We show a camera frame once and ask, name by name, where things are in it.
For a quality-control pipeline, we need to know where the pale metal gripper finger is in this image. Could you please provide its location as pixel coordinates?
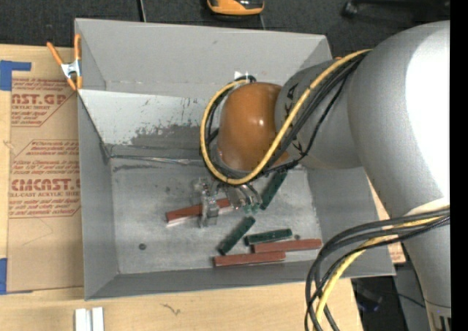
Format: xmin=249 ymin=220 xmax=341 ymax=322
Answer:
xmin=197 ymin=190 xmax=222 ymax=229
xmin=189 ymin=177 xmax=213 ymax=207

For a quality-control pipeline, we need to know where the red-brown flat block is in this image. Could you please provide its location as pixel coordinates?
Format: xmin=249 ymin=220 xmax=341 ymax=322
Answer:
xmin=165 ymin=197 xmax=232 ymax=224
xmin=250 ymin=237 xmax=323 ymax=254
xmin=213 ymin=251 xmax=287 ymax=268

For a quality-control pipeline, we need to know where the dark green flat block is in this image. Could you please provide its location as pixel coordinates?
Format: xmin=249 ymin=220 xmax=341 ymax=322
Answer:
xmin=259 ymin=170 xmax=289 ymax=211
xmin=217 ymin=215 xmax=257 ymax=256
xmin=244 ymin=228 xmax=294 ymax=246

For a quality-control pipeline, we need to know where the grey metal bin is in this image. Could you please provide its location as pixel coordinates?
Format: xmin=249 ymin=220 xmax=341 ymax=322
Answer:
xmin=74 ymin=18 xmax=398 ymax=301

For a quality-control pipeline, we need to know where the brown cardboard board, red print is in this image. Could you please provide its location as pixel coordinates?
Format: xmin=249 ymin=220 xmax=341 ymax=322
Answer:
xmin=0 ymin=43 xmax=407 ymax=294

